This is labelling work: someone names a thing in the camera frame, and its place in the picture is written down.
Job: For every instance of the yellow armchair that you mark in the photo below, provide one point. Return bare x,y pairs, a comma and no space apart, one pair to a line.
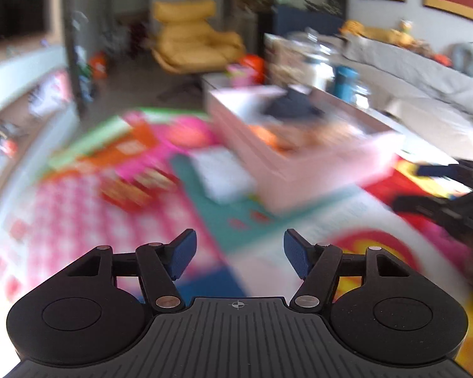
193,43

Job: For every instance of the grey round cushion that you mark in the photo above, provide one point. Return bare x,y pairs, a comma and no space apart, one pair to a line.
467,60

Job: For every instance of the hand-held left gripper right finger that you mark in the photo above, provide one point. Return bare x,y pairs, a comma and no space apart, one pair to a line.
297,252

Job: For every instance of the orange cardboard box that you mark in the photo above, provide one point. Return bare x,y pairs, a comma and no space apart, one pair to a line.
97,65

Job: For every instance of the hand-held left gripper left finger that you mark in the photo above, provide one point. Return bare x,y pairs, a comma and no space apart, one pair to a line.
183,254

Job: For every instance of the black plush toy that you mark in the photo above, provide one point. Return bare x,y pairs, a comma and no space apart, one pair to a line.
291,104

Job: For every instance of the teal thermos bottle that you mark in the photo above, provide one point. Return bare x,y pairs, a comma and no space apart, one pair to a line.
346,82

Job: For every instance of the red orange snack packet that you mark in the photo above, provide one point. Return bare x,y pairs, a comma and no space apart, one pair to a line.
138,187

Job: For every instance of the clear packet of bread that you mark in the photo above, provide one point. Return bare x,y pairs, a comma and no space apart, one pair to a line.
299,134

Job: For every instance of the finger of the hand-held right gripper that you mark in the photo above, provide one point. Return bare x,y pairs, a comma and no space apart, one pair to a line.
418,204
437,170

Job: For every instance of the yellow plush duck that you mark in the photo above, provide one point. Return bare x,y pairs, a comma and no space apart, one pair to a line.
378,33

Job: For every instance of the small white box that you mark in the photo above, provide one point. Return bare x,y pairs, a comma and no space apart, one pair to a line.
220,175

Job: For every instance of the white thermos bottle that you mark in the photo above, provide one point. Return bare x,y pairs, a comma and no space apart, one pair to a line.
319,75

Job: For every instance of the white wooden wall cabinet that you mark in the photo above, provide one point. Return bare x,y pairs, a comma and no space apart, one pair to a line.
23,71

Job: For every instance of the dark blue cabinet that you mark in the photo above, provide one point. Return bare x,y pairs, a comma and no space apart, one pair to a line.
299,27

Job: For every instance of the pink cardboard box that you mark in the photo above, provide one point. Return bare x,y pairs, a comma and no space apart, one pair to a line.
323,169

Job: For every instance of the sofa with grey cover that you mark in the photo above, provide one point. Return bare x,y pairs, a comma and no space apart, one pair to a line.
418,86

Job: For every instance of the colourful printed play mat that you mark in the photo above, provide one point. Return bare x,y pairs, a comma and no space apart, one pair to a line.
63,224

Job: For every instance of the large glass jar with lid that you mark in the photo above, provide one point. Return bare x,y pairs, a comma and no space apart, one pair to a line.
313,43

